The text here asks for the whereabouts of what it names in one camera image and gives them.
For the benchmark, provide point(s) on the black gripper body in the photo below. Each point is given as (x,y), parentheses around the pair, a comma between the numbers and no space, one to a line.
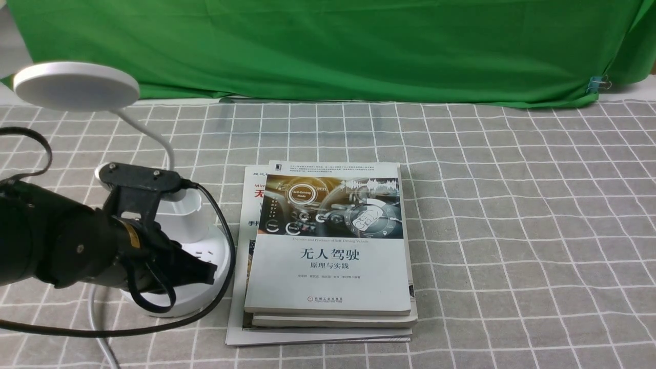
(138,259)

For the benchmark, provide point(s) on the green backdrop cloth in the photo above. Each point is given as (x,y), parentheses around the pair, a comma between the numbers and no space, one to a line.
(519,54)

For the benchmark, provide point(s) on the blue binder clip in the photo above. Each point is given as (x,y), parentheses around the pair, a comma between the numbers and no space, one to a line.
(598,84)

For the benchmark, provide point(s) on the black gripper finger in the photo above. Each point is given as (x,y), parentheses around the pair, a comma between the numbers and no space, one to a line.
(189,268)

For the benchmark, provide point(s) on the white self-driving book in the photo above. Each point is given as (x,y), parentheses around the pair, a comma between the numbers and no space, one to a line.
(328,266)

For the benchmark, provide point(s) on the middle white book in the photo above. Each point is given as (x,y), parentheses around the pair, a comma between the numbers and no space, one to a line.
(333,321)

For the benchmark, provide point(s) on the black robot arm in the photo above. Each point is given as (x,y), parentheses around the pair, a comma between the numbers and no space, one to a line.
(61,241)

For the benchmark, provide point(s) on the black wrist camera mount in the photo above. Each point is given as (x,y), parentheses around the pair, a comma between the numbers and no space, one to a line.
(137,189)

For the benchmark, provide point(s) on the grey checkered tablecloth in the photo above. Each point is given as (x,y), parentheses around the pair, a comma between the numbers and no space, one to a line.
(531,233)

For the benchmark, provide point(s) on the white round desk lamp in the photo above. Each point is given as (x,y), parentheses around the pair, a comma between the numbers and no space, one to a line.
(86,87)

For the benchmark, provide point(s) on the bottom thin magazine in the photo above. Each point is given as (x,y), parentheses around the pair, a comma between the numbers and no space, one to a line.
(241,331)

